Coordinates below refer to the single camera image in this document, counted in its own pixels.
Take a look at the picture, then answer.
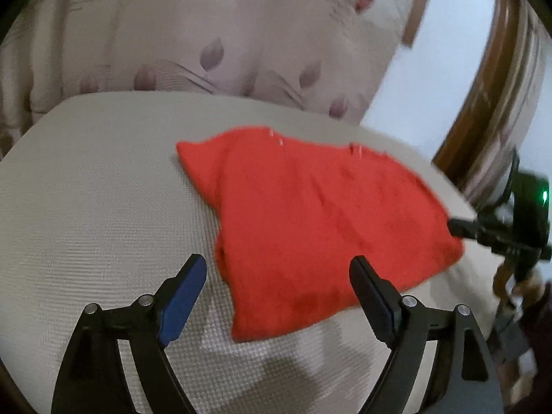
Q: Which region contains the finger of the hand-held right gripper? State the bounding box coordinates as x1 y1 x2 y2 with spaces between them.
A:
447 218 488 243

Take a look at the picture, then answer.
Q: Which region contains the leaf print satin curtain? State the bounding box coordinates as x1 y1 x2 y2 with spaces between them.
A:
0 0 432 160

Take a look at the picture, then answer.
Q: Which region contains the red knit sweater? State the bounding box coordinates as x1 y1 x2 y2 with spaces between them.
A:
176 126 465 343

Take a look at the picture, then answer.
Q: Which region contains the beige textured table cover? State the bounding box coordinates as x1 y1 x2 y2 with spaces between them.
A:
0 90 518 414

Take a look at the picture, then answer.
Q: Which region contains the wooden door frame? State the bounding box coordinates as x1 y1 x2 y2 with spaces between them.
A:
431 0 524 186

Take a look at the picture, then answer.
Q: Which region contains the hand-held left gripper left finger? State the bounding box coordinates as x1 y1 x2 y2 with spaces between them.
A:
52 254 208 414

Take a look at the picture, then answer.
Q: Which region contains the wooden window frame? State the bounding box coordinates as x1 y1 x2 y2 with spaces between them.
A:
401 0 437 48

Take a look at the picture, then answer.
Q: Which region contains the person's right hand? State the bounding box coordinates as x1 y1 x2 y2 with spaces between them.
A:
494 262 545 308

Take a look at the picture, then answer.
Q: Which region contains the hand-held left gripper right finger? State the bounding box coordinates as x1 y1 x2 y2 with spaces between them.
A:
348 255 504 414

